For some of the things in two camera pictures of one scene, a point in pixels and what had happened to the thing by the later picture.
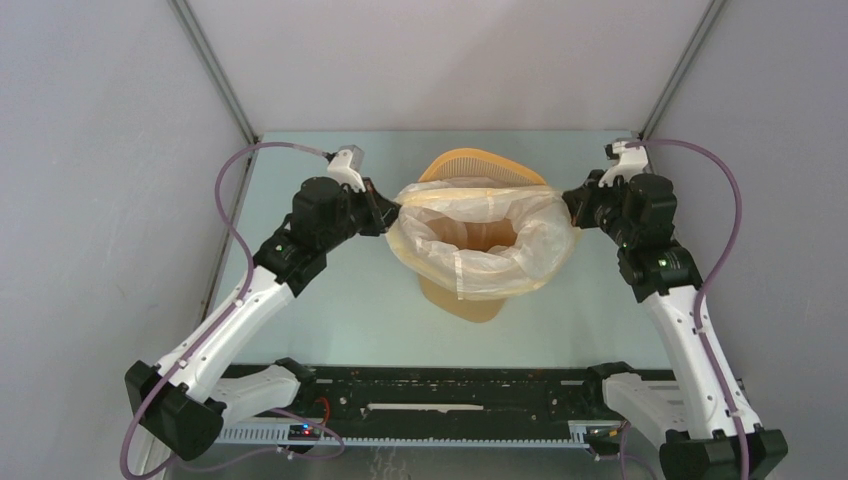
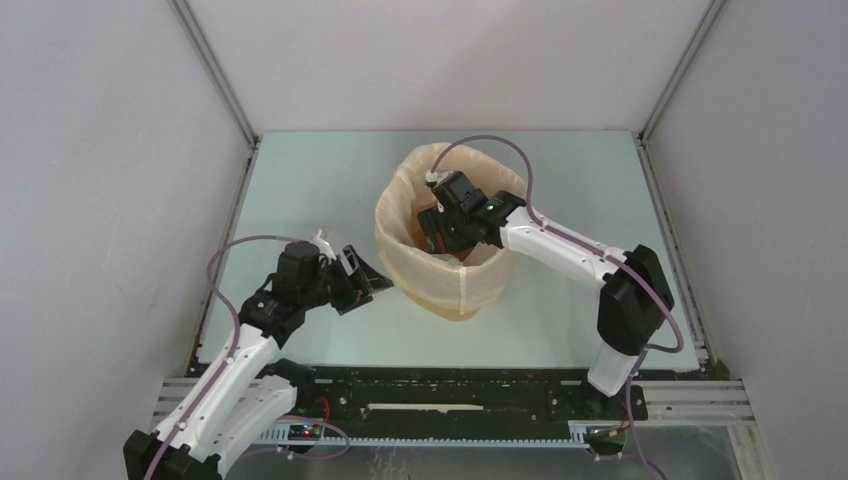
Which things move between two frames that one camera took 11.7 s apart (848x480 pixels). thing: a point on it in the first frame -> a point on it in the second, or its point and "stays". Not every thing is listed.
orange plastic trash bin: x=474 y=234 -> x=445 y=288
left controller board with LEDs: x=303 y=432 stays
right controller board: x=603 y=434 stays
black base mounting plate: x=436 y=399 stays
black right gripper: x=580 y=199 -> x=433 y=221
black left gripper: x=382 y=211 -> x=367 y=281
